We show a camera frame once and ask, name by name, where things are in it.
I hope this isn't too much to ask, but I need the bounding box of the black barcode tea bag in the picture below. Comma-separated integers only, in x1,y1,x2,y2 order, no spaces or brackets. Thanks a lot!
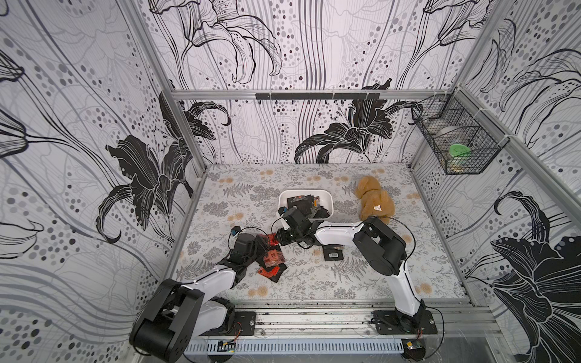
322,245,344,262
288,195,319,216
313,207,330,219

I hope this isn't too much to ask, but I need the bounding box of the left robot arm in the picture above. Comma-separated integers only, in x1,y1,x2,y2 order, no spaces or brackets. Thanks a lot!
129,232,270,362

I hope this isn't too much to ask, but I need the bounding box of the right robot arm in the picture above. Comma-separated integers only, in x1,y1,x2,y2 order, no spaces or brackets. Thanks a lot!
276,207,425,320

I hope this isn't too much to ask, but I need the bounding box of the red square tea bag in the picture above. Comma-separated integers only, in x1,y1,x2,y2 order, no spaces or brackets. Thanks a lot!
267,233,279,247

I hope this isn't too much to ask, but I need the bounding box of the red black tea bag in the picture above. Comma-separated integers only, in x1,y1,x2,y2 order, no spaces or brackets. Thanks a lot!
258,263,287,283
260,246,285,269

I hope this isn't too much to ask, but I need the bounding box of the lower red black tea bag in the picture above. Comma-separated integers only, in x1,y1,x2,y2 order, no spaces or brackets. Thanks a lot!
258,263,287,283

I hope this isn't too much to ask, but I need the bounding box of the white plastic storage box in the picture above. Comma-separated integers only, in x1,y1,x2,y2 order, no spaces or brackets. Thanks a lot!
278,189,334,219

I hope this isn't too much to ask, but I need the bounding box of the brown plush teddy dog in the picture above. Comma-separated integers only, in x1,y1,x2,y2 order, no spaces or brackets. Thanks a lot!
355,175,396,223

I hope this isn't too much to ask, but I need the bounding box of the green lidded cup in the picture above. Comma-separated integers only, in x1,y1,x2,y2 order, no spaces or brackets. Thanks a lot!
447,144,471,173

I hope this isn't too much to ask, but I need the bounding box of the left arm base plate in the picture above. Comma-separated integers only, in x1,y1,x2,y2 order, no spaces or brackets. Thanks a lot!
201,311,257,337

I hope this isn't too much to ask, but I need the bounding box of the white slotted cable duct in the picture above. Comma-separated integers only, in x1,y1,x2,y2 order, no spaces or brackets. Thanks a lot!
185,337,403,356

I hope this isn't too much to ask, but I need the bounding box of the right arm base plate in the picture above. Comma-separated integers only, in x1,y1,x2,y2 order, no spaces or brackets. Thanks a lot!
371,309,438,337

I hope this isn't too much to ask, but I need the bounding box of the black wire basket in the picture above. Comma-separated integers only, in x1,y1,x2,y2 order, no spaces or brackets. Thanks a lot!
412,95,506,175

